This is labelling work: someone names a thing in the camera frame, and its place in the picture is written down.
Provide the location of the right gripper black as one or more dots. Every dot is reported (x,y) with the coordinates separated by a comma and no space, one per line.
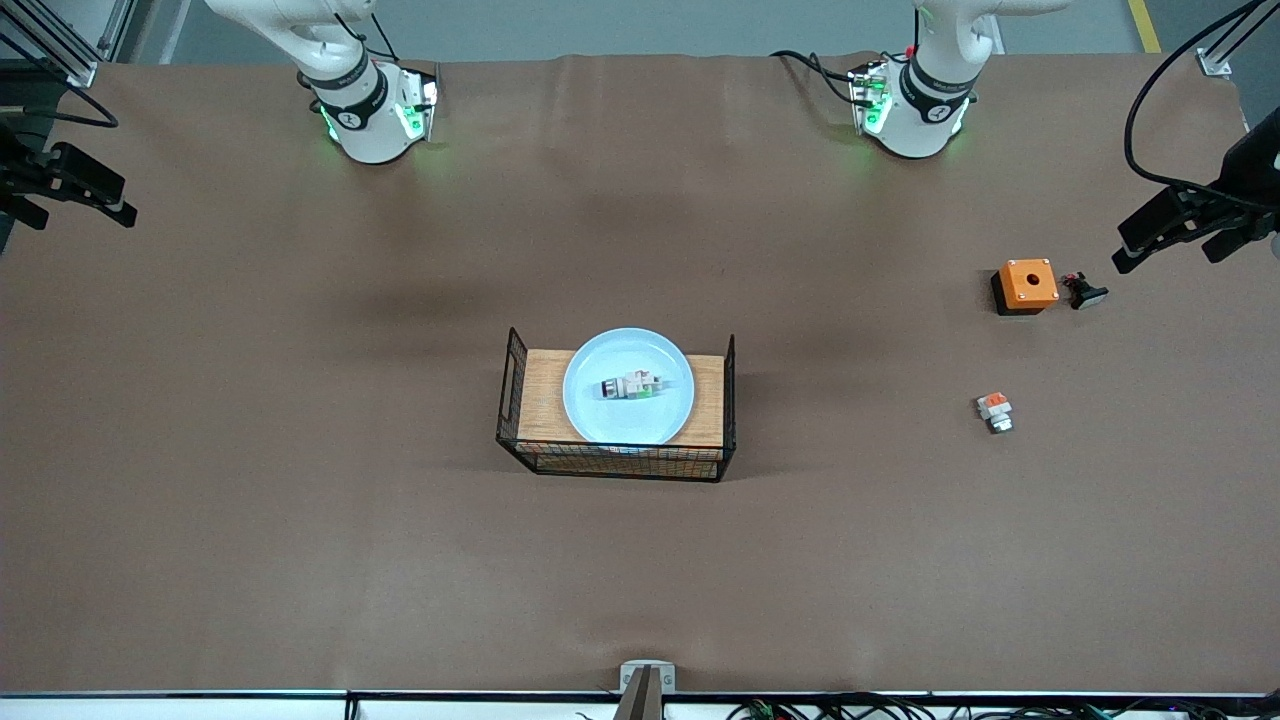
(22,165)

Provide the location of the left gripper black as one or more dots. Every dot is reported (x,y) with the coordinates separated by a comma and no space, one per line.
(1243,183)

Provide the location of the light blue round plate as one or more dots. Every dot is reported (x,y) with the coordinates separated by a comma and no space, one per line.
(600,420)

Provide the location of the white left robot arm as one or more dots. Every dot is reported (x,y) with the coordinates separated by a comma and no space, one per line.
(920,140)

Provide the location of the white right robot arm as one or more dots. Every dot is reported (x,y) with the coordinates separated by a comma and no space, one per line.
(370,140)

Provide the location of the black push button white head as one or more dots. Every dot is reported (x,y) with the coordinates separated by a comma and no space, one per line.
(1084,292)

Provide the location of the orange button box with hole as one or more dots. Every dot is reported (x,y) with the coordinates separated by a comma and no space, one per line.
(1028,283)

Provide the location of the orange white contact block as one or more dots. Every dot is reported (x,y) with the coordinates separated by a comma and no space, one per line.
(995,410)

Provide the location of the metal connector panel green light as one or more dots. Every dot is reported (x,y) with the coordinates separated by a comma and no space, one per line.
(418,105)
(870,100)

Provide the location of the brown table cover sheet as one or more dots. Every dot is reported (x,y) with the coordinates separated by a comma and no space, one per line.
(300,550)

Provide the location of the wooden board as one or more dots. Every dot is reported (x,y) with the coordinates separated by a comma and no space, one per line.
(540,400)

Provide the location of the aluminium frame profile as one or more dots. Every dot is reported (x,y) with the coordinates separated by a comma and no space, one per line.
(60,45)
(1240,30)

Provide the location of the white table edge rail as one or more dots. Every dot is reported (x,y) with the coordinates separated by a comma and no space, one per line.
(200,708)

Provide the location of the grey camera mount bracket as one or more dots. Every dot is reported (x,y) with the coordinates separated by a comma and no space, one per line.
(647,678)

